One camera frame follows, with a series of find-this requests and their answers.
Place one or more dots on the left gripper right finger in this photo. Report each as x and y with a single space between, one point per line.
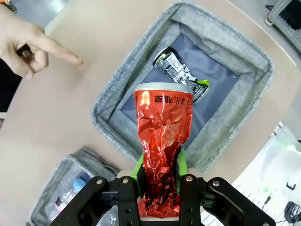
202 202

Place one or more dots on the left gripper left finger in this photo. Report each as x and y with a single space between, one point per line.
110 202

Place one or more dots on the clear bottle with pink label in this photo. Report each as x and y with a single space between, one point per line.
70 195

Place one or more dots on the crushed red drink can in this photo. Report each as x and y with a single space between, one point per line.
162 131

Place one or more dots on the crushed black drink can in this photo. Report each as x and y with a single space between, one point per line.
176 68

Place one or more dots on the person's left hand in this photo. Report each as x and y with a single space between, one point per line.
26 44

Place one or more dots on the grey fabric basket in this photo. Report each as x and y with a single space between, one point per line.
70 164
235 113

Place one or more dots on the orange wrist watch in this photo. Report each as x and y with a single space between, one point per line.
9 4

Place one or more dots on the ribbed aluminium base plate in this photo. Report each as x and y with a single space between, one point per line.
258 179

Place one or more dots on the grey equipment frame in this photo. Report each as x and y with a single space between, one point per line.
287 21

